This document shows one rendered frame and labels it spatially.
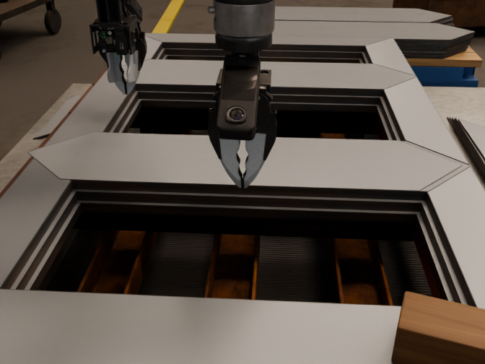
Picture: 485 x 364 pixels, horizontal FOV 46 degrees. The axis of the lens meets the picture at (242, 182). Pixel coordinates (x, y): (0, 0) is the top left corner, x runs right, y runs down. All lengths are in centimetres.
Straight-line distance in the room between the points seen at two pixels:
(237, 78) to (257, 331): 30
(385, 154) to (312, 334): 46
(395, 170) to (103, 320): 54
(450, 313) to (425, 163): 43
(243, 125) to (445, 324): 30
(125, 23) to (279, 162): 37
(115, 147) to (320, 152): 36
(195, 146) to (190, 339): 47
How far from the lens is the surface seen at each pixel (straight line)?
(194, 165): 95
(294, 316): 66
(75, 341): 65
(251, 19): 69
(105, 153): 102
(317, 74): 138
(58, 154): 103
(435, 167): 100
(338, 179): 92
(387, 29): 187
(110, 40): 107
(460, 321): 62
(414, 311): 61
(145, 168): 96
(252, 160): 77
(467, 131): 135
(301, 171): 94
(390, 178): 95
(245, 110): 66
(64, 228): 89
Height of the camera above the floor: 131
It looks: 30 degrees down
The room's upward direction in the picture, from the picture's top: straight up
